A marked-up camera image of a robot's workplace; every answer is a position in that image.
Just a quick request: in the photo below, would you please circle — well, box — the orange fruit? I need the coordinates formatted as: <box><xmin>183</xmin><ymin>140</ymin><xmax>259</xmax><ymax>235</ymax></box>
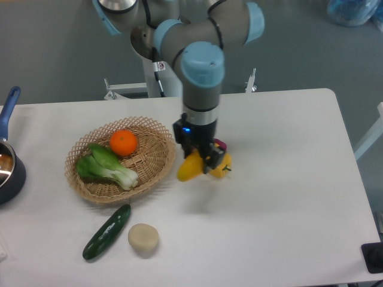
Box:
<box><xmin>110</xmin><ymin>130</ymin><xmax>138</xmax><ymax>157</ymax></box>

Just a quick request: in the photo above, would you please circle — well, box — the white frame at right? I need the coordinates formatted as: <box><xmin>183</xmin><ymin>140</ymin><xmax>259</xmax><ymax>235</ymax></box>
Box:
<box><xmin>353</xmin><ymin>102</ymin><xmax>382</xmax><ymax>161</ymax></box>

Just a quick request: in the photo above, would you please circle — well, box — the purple sweet potato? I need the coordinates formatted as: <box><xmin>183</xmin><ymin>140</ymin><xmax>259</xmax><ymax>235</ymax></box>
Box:
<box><xmin>214</xmin><ymin>138</ymin><xmax>227</xmax><ymax>151</ymax></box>

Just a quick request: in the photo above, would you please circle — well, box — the woven wicker basket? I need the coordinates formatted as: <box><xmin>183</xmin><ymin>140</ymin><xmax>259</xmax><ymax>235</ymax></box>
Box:
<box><xmin>65</xmin><ymin>117</ymin><xmax>176</xmax><ymax>204</ymax></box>

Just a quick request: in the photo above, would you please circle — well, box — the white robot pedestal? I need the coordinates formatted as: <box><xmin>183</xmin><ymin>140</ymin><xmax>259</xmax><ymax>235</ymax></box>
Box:
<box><xmin>103</xmin><ymin>56</ymin><xmax>258</xmax><ymax>101</ymax></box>

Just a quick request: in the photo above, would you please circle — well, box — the blue plastic bag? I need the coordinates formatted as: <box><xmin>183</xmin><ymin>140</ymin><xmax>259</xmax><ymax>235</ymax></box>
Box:
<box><xmin>327</xmin><ymin>0</ymin><xmax>382</xmax><ymax>32</ymax></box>

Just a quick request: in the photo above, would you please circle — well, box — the green bok choy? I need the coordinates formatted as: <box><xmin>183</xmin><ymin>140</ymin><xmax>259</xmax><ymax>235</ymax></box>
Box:
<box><xmin>76</xmin><ymin>143</ymin><xmax>139</xmax><ymax>191</ymax></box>

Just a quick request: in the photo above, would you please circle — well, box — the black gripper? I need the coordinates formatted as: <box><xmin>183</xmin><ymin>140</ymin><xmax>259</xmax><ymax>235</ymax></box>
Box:
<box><xmin>173</xmin><ymin>112</ymin><xmax>225</xmax><ymax>174</ymax></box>

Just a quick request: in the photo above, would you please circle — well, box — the dark blue saucepan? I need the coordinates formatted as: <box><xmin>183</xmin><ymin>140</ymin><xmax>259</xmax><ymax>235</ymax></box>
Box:
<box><xmin>1</xmin><ymin>86</ymin><xmax>26</xmax><ymax>204</ymax></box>

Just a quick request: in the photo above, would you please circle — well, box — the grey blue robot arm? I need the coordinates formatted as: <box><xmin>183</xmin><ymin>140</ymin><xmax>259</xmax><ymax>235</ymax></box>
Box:
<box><xmin>93</xmin><ymin>1</ymin><xmax>265</xmax><ymax>173</ymax></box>

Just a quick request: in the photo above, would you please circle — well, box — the yellow mango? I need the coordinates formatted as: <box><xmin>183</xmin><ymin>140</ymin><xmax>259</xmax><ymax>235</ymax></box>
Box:
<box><xmin>177</xmin><ymin>149</ymin><xmax>204</xmax><ymax>182</ymax></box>

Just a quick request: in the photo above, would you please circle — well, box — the black device at edge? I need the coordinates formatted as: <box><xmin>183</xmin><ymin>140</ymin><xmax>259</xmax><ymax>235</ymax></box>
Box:
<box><xmin>361</xmin><ymin>242</ymin><xmax>383</xmax><ymax>274</ymax></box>

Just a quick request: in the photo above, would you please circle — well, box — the green cucumber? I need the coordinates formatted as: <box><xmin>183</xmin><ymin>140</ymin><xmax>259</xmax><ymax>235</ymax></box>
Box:
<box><xmin>82</xmin><ymin>204</ymin><xmax>131</xmax><ymax>261</ymax></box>

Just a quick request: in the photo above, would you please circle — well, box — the yellow bell pepper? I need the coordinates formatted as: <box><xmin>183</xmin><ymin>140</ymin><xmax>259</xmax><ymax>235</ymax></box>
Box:
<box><xmin>209</xmin><ymin>152</ymin><xmax>232</xmax><ymax>179</ymax></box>

